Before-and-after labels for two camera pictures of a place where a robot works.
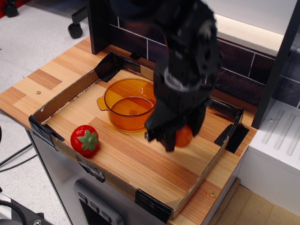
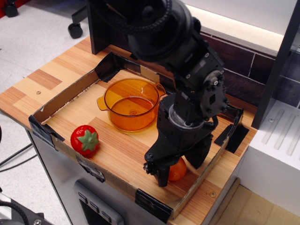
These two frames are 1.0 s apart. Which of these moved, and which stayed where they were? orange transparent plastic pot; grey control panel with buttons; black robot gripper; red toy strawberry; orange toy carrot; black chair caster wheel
Moved: black robot gripper; orange toy carrot
Stayed: black chair caster wheel; red toy strawberry; orange transparent plastic pot; grey control panel with buttons
